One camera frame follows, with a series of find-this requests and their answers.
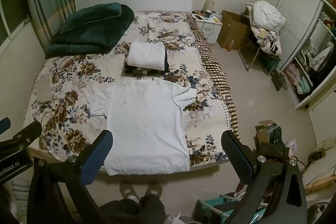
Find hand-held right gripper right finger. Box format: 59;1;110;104
221;130;308;224

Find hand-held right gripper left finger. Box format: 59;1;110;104
27;130;114;224

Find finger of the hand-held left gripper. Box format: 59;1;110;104
0;117;12;135
0;121;43;152

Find white t-shirt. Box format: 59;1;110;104
90;78;198;176

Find pile of clothes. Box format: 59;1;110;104
246;0;287;55

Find small open cardboard box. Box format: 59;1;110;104
254;120;283;154

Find black textured roll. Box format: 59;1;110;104
260;142;289;159

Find beige slipper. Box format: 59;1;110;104
119;180;140;200
145;181;165;199

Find floral patterned bedsheet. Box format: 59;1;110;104
23;10;241;172

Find teal shoe rack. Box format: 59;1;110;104
196;194;266;224

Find person's legs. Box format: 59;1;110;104
98;194;169;224

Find window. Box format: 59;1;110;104
0;0;32;49

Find folded white garment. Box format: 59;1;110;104
125;41;167;69

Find large cardboard box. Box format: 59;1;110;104
217;10;253;51

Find dark green blanket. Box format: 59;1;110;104
45;3;135;59

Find white nightstand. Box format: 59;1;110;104
191;12;223;44

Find white wardrobe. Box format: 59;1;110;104
276;0;336;109

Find metal frame chair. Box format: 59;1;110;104
237;42;263;71

